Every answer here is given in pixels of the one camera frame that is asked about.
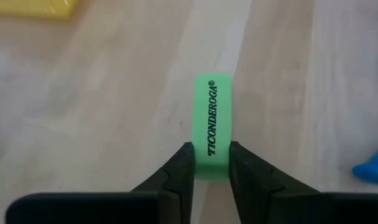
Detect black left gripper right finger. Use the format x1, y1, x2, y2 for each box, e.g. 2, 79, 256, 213
229, 141, 322, 224

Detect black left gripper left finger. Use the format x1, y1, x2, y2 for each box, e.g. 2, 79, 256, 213
131, 142, 196, 224

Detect green rectangular eraser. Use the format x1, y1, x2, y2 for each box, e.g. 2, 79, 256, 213
191, 73, 233, 181

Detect blue handled pliers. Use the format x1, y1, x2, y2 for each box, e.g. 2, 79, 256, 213
352, 142, 378, 185

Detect yellow plastic basket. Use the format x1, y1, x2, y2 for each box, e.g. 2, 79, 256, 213
0, 0, 81, 22

